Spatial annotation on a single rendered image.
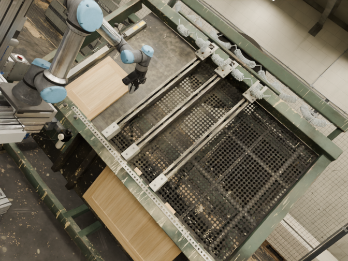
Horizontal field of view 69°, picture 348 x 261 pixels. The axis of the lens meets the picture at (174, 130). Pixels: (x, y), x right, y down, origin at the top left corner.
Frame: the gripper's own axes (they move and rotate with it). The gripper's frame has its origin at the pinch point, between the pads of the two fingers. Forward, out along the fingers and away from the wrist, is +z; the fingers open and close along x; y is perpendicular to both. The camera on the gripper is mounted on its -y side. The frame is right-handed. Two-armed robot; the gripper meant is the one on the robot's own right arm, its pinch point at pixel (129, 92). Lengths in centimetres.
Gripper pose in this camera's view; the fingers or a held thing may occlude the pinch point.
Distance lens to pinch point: 176.2
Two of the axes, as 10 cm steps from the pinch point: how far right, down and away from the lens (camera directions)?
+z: -3.9, 6.2, 6.8
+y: 6.1, -3.8, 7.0
